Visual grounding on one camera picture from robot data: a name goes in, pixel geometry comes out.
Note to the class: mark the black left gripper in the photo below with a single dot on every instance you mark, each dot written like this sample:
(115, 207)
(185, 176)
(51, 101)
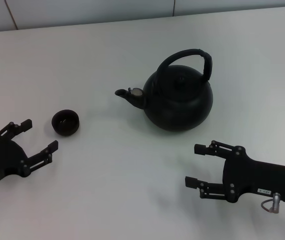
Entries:
(5, 160)

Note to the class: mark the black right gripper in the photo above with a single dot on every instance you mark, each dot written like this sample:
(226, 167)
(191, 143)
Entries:
(257, 175)

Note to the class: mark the small black teacup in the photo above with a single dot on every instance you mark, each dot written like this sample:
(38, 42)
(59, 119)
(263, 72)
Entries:
(65, 123)

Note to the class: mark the black round teapot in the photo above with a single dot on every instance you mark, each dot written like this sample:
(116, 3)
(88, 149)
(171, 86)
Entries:
(180, 105)

